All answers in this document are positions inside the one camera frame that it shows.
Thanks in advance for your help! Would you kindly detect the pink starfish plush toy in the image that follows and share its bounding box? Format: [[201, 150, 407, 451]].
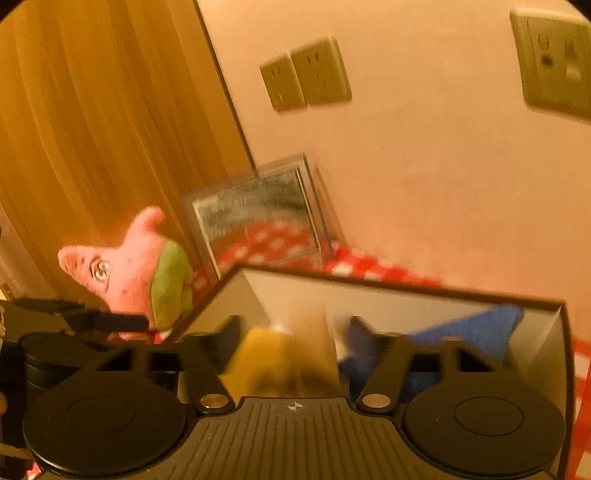
[[58, 206, 195, 342]]

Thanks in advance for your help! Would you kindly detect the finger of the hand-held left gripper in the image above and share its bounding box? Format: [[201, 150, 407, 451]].
[[13, 296, 149, 334]]

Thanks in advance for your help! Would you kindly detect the wooden wall panel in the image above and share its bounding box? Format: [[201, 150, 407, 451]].
[[0, 0, 258, 301]]

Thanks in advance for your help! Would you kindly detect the large beige wall socket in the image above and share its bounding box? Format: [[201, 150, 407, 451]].
[[509, 7, 591, 123]]

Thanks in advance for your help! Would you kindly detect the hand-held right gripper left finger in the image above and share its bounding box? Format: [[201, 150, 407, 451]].
[[88, 315, 247, 415]]

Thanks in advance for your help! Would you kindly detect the red white checked tablecloth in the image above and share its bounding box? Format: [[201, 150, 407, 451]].
[[152, 242, 591, 480]]

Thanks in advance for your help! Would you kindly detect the brown cardboard box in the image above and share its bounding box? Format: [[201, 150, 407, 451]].
[[164, 263, 575, 480]]

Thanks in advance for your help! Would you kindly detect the silver picture frame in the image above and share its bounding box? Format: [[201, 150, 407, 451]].
[[181, 153, 338, 282]]

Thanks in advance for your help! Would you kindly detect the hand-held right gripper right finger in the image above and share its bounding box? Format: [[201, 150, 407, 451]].
[[345, 315, 497, 413]]

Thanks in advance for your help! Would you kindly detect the yellow sponge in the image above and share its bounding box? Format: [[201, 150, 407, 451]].
[[217, 309, 342, 400]]

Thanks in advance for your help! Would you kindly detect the blue cloth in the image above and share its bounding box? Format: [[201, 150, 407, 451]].
[[339, 302, 527, 402]]

